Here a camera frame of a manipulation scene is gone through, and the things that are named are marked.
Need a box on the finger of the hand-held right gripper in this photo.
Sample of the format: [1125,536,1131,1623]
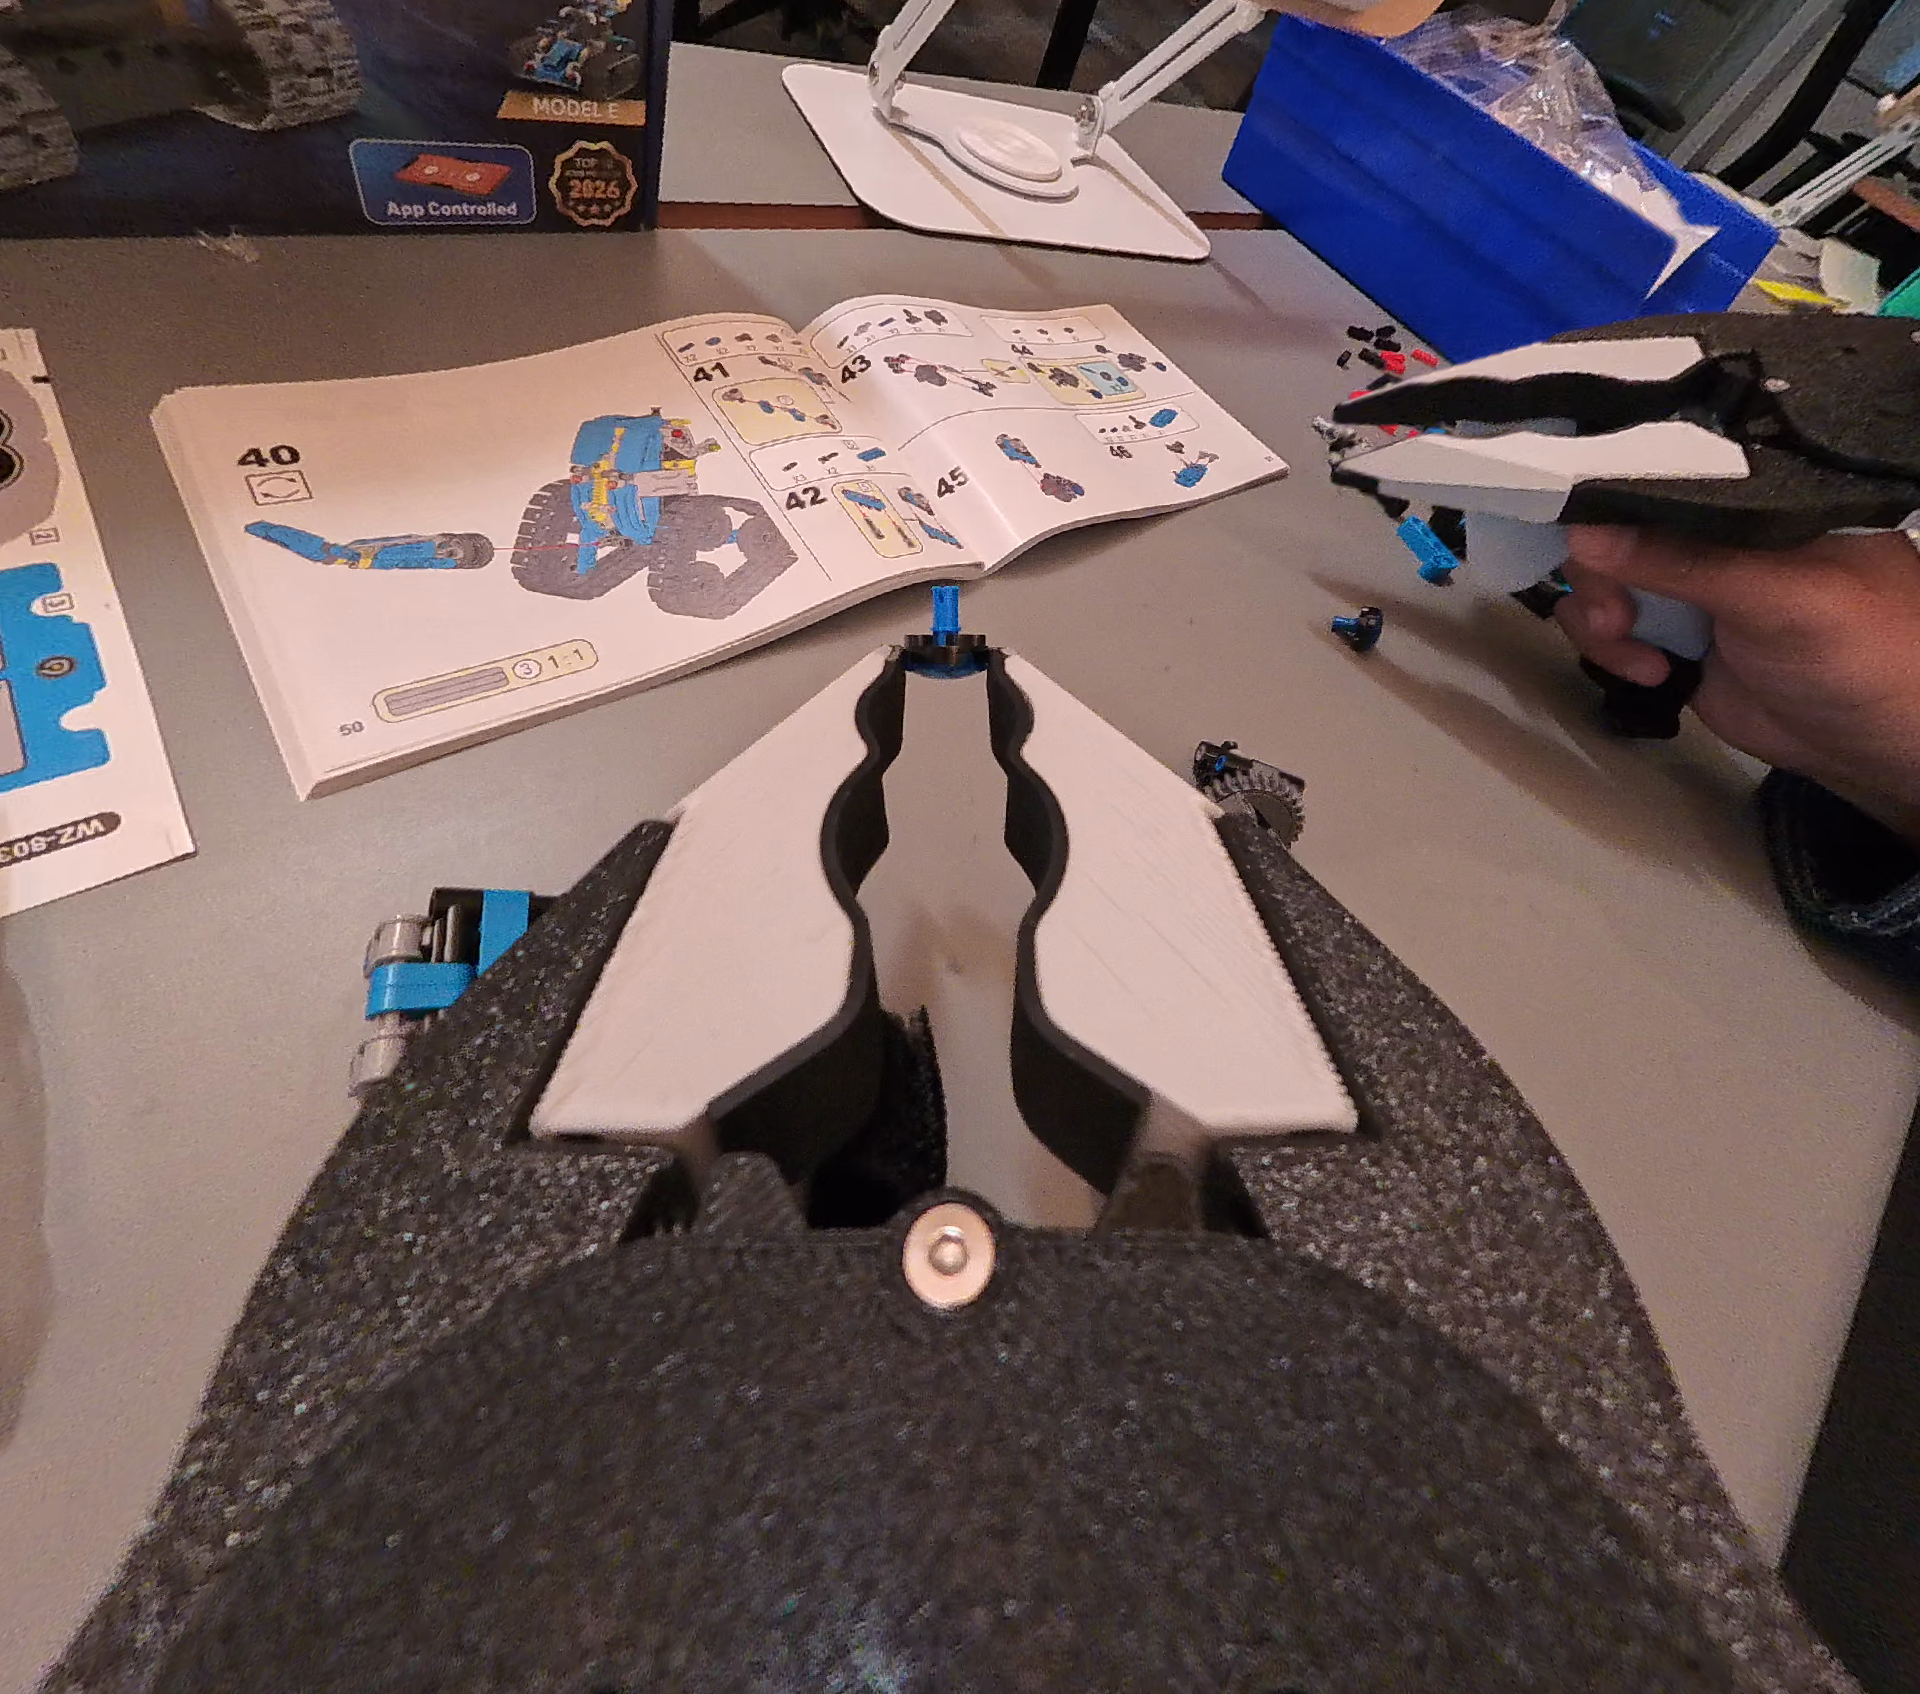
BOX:
[1327,418,1757,531]
[1331,333,1716,435]

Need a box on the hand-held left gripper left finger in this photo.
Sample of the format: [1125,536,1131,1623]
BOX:
[528,649,910,1148]

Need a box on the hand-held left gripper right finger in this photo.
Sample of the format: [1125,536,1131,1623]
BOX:
[983,650,1362,1194]

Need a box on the grey gear brick assembly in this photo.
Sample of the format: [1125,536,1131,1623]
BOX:
[1194,740,1308,847]

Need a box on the white desk lamp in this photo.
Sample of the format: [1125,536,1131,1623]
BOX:
[780,0,1526,266]

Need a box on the person's right hand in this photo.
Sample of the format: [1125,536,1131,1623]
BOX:
[1547,509,1920,842]

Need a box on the pile of small brick parts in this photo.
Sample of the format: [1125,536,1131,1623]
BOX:
[1312,321,1577,616]

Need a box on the blue plastic bin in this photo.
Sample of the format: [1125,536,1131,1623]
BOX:
[1221,15,1782,326]

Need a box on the crumpled clear plastic bag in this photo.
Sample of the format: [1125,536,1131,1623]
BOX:
[1401,0,1700,231]

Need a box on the black blue brick assembly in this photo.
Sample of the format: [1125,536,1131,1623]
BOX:
[352,887,546,1100]

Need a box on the instruction booklet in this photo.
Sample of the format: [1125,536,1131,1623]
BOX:
[149,294,1289,806]

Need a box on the blue sticker sheet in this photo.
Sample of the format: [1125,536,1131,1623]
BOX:
[0,326,198,920]

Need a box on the aluminium profile rail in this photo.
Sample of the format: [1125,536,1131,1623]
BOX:
[1769,96,1920,231]

